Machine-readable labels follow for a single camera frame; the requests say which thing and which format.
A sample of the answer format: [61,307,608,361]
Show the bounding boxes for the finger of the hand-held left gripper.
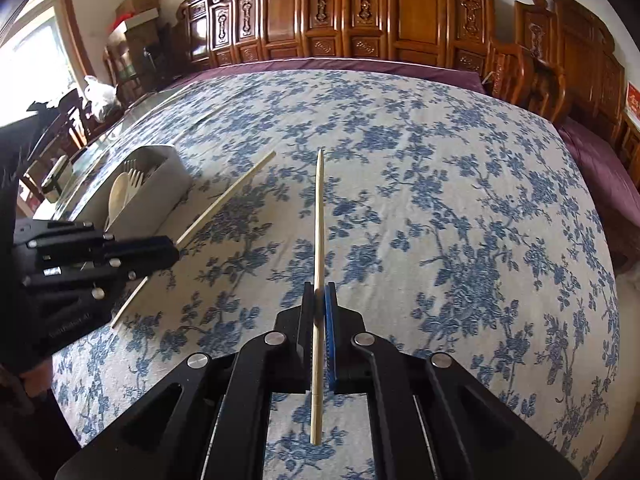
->
[25,259,176,301]
[30,232,180,261]

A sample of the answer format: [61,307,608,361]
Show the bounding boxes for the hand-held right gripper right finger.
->
[324,282,581,480]

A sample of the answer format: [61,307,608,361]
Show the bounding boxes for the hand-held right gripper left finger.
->
[52,280,318,480]

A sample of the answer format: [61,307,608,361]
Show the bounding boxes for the white cutlery box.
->
[102,145,192,241]

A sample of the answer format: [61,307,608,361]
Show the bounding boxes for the large white spoon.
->
[107,172,132,226]

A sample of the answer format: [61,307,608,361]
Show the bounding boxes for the light bamboo chopstick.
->
[110,149,277,330]
[310,147,327,447]

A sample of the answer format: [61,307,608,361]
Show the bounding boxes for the person's left hand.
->
[17,360,55,403]

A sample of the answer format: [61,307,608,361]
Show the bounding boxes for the person's dark clothing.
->
[0,385,81,480]

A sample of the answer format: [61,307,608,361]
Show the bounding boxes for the dark wooden chair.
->
[25,90,93,201]

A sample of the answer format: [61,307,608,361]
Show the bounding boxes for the white plastic bag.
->
[82,75,122,123]

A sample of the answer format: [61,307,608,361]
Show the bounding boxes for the blue floral tablecloth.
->
[50,70,621,480]

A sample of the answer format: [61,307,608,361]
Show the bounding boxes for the wooden shelf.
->
[102,22,183,106]

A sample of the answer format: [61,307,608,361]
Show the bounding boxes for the window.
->
[0,0,96,131]

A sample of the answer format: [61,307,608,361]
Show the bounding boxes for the cardboard box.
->
[114,0,162,36]

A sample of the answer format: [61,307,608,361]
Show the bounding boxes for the wooden armchair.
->
[487,42,568,123]

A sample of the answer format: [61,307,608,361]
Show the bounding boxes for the carved wooden screen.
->
[175,0,628,126]

